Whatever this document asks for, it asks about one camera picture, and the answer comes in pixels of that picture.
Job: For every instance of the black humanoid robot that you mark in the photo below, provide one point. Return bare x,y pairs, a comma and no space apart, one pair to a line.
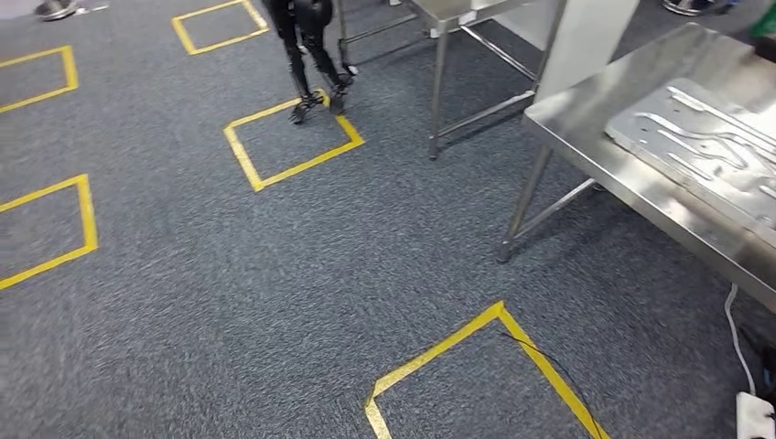
303,36

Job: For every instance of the white power strip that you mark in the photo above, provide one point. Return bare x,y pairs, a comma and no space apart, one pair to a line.
755,418

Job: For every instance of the small stainless steel table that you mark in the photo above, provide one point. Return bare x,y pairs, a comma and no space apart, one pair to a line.
438,91

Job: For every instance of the stamped aluminium plate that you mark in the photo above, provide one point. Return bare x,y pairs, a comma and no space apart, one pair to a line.
697,145

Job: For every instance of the chrome stanchion base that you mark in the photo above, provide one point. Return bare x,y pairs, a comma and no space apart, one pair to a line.
691,6

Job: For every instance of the white cabinet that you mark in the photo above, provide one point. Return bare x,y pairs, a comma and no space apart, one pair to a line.
582,42

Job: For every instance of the stainless steel workbench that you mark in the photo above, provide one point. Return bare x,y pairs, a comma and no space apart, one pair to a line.
582,121

